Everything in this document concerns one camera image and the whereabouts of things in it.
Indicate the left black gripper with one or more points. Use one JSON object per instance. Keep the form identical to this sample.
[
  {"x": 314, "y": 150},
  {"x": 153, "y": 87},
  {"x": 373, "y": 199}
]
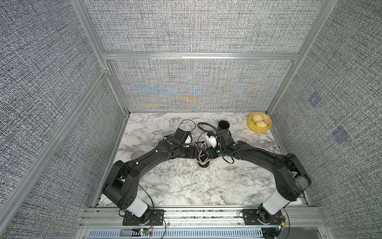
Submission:
[{"x": 193, "y": 151}]

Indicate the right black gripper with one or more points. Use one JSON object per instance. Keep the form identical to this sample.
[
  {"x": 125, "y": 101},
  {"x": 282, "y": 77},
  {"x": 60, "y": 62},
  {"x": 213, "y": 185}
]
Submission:
[{"x": 207, "y": 151}]

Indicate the black canvas sneaker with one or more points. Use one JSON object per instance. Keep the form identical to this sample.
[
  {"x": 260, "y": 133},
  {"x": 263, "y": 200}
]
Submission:
[{"x": 203, "y": 161}]

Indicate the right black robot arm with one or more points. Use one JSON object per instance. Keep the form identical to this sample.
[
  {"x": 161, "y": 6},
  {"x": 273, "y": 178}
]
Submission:
[{"x": 291, "y": 178}]

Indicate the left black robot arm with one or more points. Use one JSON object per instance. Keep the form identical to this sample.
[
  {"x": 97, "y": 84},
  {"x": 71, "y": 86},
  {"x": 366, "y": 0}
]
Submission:
[{"x": 122, "y": 182}]

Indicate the black metal mug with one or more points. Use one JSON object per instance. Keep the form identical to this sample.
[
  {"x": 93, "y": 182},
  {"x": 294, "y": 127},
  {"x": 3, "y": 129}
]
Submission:
[{"x": 223, "y": 126}]

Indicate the yellow bamboo steamer basket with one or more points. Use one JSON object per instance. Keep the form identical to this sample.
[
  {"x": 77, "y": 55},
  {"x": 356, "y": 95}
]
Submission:
[{"x": 251, "y": 125}]

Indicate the lower steamed bun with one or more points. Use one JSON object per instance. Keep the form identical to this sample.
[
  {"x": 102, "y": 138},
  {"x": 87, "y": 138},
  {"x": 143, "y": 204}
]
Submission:
[{"x": 261, "y": 123}]

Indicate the steamed bun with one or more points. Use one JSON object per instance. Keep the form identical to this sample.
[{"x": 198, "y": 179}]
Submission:
[
  {"x": 257, "y": 117},
  {"x": 261, "y": 123}
]

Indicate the upper steamed bun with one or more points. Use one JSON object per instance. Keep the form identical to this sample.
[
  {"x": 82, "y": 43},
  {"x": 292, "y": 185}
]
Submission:
[{"x": 257, "y": 117}]

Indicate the small silver round tin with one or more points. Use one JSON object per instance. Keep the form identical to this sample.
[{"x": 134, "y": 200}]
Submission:
[{"x": 135, "y": 155}]

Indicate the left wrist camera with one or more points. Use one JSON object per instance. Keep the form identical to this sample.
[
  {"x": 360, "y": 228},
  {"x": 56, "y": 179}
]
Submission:
[{"x": 182, "y": 137}]

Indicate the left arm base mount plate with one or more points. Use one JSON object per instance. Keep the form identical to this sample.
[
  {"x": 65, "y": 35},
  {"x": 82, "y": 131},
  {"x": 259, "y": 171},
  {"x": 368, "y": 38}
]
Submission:
[{"x": 151, "y": 217}]

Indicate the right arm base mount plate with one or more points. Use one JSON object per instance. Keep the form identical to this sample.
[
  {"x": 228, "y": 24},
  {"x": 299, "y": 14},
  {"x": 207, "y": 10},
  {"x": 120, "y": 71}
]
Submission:
[{"x": 253, "y": 216}]

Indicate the white slotted cable duct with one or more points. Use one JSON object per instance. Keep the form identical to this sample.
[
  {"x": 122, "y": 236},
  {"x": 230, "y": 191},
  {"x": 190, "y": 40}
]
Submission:
[{"x": 177, "y": 233}]

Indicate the aluminium front rail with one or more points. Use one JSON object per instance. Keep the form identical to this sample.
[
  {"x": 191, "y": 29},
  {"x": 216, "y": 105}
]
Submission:
[{"x": 204, "y": 216}]

